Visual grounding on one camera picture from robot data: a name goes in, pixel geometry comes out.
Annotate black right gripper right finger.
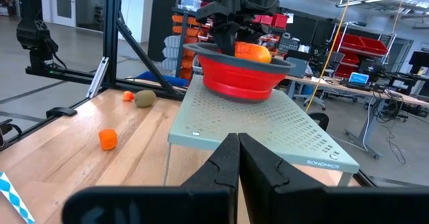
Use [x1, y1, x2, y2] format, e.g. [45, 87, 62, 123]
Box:
[238, 132, 429, 224]

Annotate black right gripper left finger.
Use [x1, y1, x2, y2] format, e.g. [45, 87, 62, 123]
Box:
[62, 132, 241, 224]

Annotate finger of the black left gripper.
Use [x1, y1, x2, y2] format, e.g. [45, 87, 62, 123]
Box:
[214, 21, 241, 56]
[240, 22, 259, 44]

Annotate red collapsible bowl grey rim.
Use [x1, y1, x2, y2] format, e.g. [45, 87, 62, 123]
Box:
[183, 42, 296, 103]

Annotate brown green toy kiwi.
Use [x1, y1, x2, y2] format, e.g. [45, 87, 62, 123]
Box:
[134, 89, 158, 108]

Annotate orange toy mandarin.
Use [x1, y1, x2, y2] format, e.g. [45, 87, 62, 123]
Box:
[98, 128, 119, 151]

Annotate red storage bin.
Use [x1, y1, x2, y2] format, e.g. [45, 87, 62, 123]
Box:
[253, 13, 289, 30]

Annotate shelf with orange bins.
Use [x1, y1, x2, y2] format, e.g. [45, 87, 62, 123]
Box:
[170, 5, 204, 81]

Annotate green perforated metal riser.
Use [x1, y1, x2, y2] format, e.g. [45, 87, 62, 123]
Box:
[168, 74, 361, 187]

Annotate blue bin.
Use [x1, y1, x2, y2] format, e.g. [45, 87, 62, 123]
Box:
[135, 70, 189, 88]

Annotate black office chair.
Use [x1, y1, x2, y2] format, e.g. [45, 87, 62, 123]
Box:
[308, 112, 330, 131]

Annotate long wooden office desk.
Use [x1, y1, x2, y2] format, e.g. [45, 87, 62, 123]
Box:
[284, 74, 429, 160]

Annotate rack with red bins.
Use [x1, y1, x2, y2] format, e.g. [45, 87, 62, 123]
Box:
[330, 22, 389, 80]

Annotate open laptop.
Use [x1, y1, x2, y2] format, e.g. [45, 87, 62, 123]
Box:
[348, 71, 370, 86]

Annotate black table clamp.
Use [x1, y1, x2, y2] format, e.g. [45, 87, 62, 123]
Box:
[46, 107, 78, 119]

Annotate black desk monitor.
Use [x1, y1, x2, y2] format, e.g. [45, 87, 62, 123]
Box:
[408, 50, 429, 74]

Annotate yellow hanging cable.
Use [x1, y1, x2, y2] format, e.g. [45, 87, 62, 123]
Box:
[304, 0, 357, 113]

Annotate silver metal bracket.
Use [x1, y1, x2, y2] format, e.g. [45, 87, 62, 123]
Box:
[86, 56, 110, 99]

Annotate knife with white teal handle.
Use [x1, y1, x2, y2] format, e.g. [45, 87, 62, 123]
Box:
[0, 171, 36, 224]

